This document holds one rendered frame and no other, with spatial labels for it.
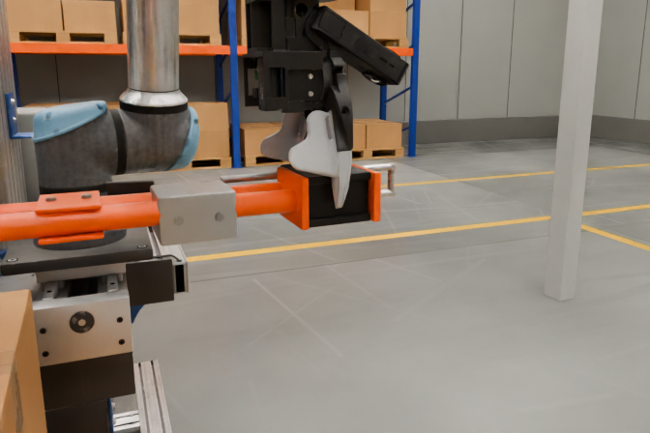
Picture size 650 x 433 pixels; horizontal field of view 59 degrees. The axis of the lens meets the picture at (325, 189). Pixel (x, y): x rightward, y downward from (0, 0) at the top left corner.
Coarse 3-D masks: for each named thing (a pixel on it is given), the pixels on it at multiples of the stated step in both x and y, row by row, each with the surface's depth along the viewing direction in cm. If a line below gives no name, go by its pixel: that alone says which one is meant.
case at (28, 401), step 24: (0, 312) 61; (24, 312) 62; (0, 336) 56; (24, 336) 59; (0, 360) 51; (24, 360) 58; (0, 384) 47; (24, 384) 56; (0, 408) 44; (24, 408) 55; (0, 432) 42; (24, 432) 53
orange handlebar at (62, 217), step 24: (72, 192) 52; (96, 192) 52; (144, 192) 54; (240, 192) 56; (264, 192) 54; (288, 192) 54; (0, 216) 46; (24, 216) 46; (48, 216) 46; (72, 216) 47; (96, 216) 48; (120, 216) 48; (144, 216) 49; (240, 216) 53; (0, 240) 46; (48, 240) 47; (72, 240) 47
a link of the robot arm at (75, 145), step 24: (48, 120) 90; (72, 120) 91; (96, 120) 93; (120, 120) 96; (48, 144) 91; (72, 144) 91; (96, 144) 93; (120, 144) 95; (48, 168) 92; (72, 168) 92; (96, 168) 94; (120, 168) 97
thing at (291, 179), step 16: (288, 176) 56; (304, 176) 54; (320, 176) 54; (352, 176) 55; (368, 176) 56; (304, 192) 53; (320, 192) 55; (352, 192) 56; (304, 208) 53; (320, 208) 55; (352, 208) 57; (368, 208) 58; (304, 224) 54; (320, 224) 55; (336, 224) 56
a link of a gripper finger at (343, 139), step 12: (336, 84) 53; (336, 96) 52; (348, 96) 53; (336, 108) 53; (348, 108) 52; (336, 120) 53; (348, 120) 52; (336, 132) 53; (348, 132) 53; (336, 144) 53; (348, 144) 53
